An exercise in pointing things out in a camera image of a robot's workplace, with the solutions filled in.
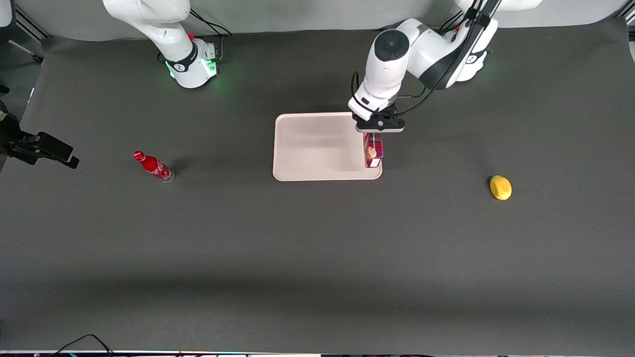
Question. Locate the pale pink plastic tray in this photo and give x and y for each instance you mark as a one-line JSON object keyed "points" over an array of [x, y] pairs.
{"points": [[312, 148]]}

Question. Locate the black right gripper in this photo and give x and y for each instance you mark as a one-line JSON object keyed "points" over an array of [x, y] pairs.
{"points": [[21, 147]]}

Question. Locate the dark grey table mat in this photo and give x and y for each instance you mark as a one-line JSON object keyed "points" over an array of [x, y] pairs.
{"points": [[317, 248]]}

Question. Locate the yellow lemon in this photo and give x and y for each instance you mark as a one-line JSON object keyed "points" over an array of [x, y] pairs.
{"points": [[501, 188]]}

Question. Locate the red cola bottle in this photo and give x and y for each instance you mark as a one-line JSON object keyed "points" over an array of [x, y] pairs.
{"points": [[153, 166]]}

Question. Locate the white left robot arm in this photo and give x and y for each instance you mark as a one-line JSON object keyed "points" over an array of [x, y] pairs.
{"points": [[387, 69]]}

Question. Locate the thin grey rod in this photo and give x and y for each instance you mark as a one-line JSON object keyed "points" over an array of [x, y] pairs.
{"points": [[25, 51]]}

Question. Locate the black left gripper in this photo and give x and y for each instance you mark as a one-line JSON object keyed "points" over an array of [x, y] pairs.
{"points": [[391, 110]]}

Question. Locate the black frame rail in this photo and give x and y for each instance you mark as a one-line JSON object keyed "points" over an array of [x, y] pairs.
{"points": [[32, 25], [629, 19]]}

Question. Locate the red cookie box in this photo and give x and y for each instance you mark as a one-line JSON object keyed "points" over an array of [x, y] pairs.
{"points": [[373, 151]]}

